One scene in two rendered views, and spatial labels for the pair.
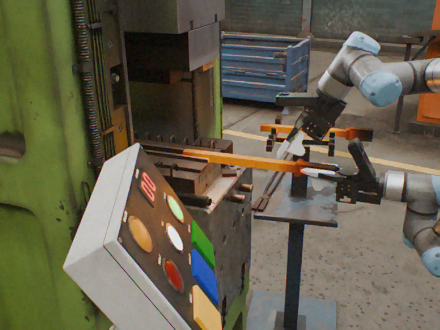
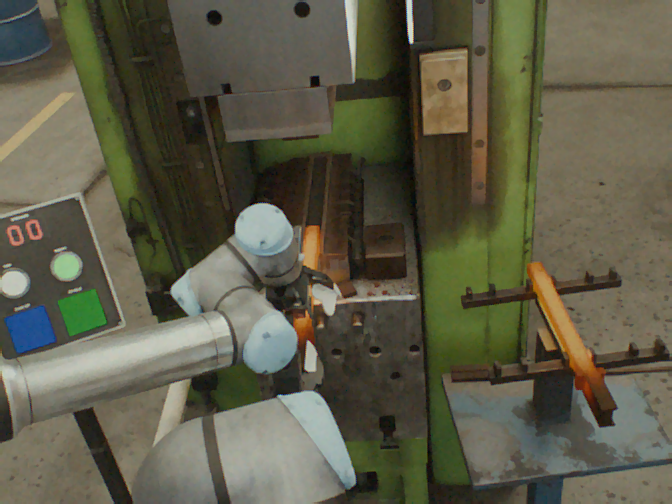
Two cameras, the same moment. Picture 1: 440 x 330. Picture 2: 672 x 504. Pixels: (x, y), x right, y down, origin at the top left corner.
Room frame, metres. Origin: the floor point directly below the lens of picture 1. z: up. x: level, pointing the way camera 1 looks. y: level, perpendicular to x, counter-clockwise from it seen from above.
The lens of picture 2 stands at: (0.96, -1.23, 1.94)
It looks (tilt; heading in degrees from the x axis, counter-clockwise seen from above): 37 degrees down; 76
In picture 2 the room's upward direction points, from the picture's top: 8 degrees counter-clockwise
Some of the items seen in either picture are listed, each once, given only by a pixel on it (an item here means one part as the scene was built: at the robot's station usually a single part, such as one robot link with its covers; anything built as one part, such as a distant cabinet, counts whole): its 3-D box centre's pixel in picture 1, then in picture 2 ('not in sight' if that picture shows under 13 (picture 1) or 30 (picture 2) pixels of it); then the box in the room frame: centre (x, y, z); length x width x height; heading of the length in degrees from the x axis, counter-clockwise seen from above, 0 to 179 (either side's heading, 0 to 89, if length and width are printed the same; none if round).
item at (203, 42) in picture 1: (133, 42); (285, 68); (1.28, 0.23, 1.32); 0.42 x 0.20 x 0.10; 69
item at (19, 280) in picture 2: (174, 238); (13, 283); (0.66, 0.08, 1.09); 0.05 x 0.03 x 0.04; 159
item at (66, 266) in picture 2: (175, 209); (66, 266); (0.76, 0.08, 1.09); 0.05 x 0.03 x 0.04; 159
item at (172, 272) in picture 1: (173, 275); not in sight; (0.56, 0.07, 1.09); 0.05 x 0.03 x 0.04; 159
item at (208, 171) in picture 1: (144, 163); (308, 213); (1.28, 0.23, 0.96); 0.42 x 0.20 x 0.09; 69
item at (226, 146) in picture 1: (211, 151); (385, 250); (1.39, 0.03, 0.95); 0.12 x 0.08 x 0.06; 69
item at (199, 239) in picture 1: (200, 245); (82, 312); (0.76, 0.04, 1.01); 0.07 x 0.05 x 0.07; 4
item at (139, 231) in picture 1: (140, 234); not in sight; (0.55, 0.11, 1.16); 0.05 x 0.03 x 0.04; 159
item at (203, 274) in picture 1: (202, 277); (30, 329); (0.66, 0.03, 1.01); 0.07 x 0.05 x 0.07; 4
